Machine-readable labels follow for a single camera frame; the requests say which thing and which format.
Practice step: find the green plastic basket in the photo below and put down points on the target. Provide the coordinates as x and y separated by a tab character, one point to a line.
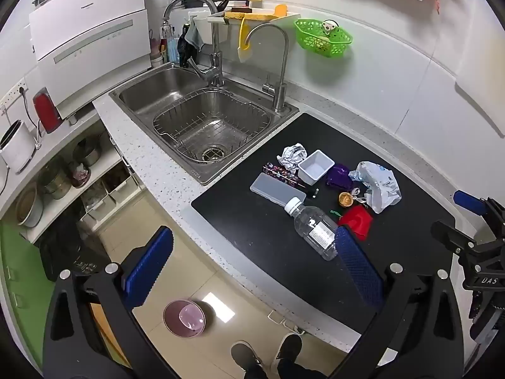
315	45

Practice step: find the white square container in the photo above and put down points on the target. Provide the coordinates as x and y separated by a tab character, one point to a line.
315	169

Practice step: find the person's right shoe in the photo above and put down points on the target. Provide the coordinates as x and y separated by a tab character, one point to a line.
288	349

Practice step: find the patterned candy wrapper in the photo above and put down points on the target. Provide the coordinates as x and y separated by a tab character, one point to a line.
282	173

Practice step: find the small gooseneck faucet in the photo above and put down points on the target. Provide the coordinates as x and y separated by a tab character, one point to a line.
281	94

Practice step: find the enamel basin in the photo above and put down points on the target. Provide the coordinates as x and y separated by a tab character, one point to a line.
30	207

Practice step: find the orange floor mat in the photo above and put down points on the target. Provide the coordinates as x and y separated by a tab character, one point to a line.
103	331

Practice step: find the person's left shoe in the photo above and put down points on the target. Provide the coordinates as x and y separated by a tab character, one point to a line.
245	354

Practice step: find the blue bottle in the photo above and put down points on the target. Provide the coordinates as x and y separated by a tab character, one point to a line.
172	49

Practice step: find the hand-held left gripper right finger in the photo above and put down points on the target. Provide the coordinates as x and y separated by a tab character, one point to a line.
361	268

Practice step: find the white countertop dishwasher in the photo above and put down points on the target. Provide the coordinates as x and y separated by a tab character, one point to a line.
90	47

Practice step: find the white suction cup hook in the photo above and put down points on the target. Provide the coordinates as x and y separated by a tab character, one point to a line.
328	27

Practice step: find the white hanging caddy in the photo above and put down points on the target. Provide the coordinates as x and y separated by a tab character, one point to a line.
211	31

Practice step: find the white wall rack tray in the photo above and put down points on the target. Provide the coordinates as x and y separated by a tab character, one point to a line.
290	16

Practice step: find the person's shoe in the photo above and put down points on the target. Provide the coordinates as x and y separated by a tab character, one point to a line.
245	354
288	349

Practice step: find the white cylindrical pot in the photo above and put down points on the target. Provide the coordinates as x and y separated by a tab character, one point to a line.
16	148

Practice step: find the white storage bin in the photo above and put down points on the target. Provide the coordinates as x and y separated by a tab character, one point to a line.
123	185
98	205

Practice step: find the clear plastic bottle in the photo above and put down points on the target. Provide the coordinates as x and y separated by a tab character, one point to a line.
315	231

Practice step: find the translucent plastic box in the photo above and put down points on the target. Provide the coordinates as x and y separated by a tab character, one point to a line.
276	189

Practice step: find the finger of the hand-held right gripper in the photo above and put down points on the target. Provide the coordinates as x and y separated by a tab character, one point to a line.
467	201
449	235

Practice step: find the metal steamer pot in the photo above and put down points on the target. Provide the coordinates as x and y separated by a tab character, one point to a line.
55	183

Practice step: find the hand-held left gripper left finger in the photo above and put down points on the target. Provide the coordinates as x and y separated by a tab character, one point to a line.
152	268

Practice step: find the purple wrapper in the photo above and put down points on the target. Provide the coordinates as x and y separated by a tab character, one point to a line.
340	177

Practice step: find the red packet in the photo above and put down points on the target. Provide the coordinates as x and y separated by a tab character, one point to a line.
357	221

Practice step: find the grey dish cloth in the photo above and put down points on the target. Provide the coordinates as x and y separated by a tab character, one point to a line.
194	37

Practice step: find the person's legs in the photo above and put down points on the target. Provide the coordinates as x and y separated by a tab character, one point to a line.
284	371

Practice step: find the wall power outlet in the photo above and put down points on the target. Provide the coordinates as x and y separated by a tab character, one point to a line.
14	92

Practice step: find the black bag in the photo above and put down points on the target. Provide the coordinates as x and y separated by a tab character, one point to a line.
63	241

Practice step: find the stainless steel sink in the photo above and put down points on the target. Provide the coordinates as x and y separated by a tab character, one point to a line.
146	94

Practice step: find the white plastic bag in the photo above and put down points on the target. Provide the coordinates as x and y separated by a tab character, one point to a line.
378	185

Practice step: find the red kettle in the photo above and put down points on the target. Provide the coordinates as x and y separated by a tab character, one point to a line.
46	111

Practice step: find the tall chrome faucet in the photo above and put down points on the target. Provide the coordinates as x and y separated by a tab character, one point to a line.
215	63

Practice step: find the flat yellow sponge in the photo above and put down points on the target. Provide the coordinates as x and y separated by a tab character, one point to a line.
248	15

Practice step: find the white shelf unit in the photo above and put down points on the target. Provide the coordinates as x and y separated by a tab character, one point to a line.
59	148

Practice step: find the pink trash bin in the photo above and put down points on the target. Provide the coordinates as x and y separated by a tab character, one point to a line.
185	319

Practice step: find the patterned bowl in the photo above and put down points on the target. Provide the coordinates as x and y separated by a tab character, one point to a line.
81	175

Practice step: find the green cabinet door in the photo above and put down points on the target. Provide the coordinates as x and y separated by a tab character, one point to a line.
17	276

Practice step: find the crumpled silver foil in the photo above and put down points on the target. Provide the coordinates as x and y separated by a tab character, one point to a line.
292	157

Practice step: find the small gold cup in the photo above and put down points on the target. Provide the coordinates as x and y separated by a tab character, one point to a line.
346	199

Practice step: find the black cloth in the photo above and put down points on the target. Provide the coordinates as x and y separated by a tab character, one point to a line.
185	53

